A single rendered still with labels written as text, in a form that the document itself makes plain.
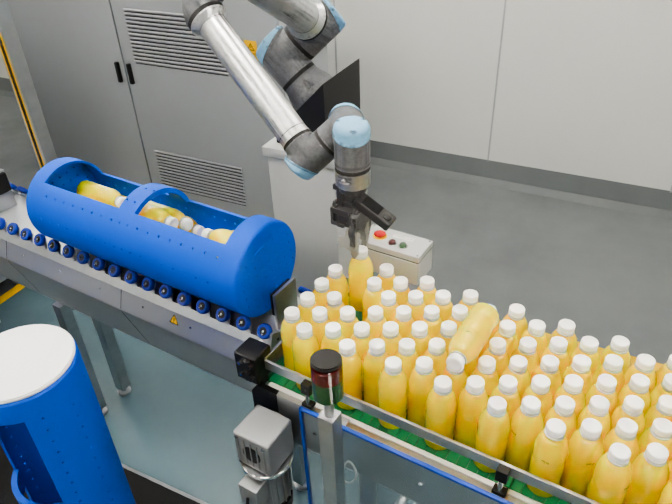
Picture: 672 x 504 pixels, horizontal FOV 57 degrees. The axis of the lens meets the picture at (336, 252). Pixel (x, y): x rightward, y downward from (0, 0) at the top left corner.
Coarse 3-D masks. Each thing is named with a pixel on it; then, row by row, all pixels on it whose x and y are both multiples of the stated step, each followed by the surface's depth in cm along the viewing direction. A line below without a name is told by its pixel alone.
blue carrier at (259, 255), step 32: (64, 160) 206; (32, 192) 200; (64, 192) 194; (128, 192) 216; (160, 192) 187; (32, 224) 206; (64, 224) 194; (96, 224) 186; (128, 224) 181; (160, 224) 176; (224, 224) 197; (256, 224) 168; (128, 256) 183; (160, 256) 175; (192, 256) 169; (224, 256) 165; (256, 256) 168; (288, 256) 182; (192, 288) 175; (224, 288) 166; (256, 288) 172
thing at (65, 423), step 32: (64, 384) 154; (0, 416) 148; (32, 416) 150; (64, 416) 156; (96, 416) 170; (32, 448) 186; (64, 448) 160; (96, 448) 170; (32, 480) 188; (64, 480) 165; (96, 480) 173
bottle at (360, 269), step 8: (368, 256) 172; (352, 264) 171; (360, 264) 170; (368, 264) 171; (352, 272) 172; (360, 272) 171; (368, 272) 171; (352, 280) 173; (360, 280) 172; (352, 288) 175; (360, 288) 174; (352, 296) 176; (360, 296) 175; (352, 304) 178; (360, 304) 177
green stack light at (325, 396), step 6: (312, 384) 124; (342, 384) 124; (312, 390) 125; (318, 390) 123; (324, 390) 122; (330, 390) 122; (336, 390) 123; (342, 390) 125; (318, 396) 124; (324, 396) 123; (330, 396) 123; (336, 396) 124; (342, 396) 126; (318, 402) 125; (324, 402) 124; (330, 402) 124; (336, 402) 125
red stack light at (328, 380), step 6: (342, 366) 122; (312, 372) 121; (318, 372) 120; (330, 372) 120; (336, 372) 120; (342, 372) 123; (312, 378) 122; (318, 378) 121; (324, 378) 120; (330, 378) 120; (336, 378) 121; (342, 378) 123; (318, 384) 122; (324, 384) 121; (330, 384) 121; (336, 384) 122
